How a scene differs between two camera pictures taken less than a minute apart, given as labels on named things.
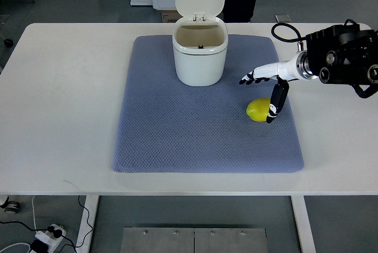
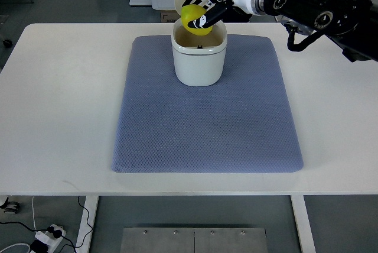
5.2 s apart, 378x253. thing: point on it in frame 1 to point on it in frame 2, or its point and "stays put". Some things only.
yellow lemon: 258,109 to 188,13
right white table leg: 303,224 stays put
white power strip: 49,237 stays put
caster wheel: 11,207 stays put
